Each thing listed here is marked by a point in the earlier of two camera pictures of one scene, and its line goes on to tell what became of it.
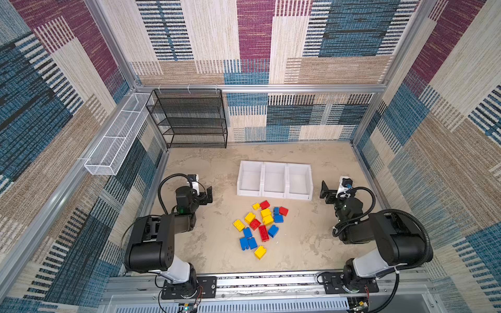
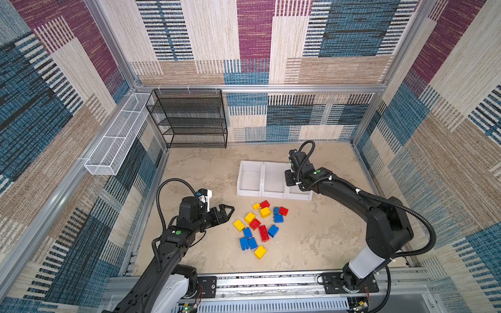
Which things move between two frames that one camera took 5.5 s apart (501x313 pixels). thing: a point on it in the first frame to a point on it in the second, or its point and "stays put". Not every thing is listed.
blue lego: (273, 231) stays put
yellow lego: (265, 212) stays put
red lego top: (265, 205) stays put
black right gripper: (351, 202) to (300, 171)
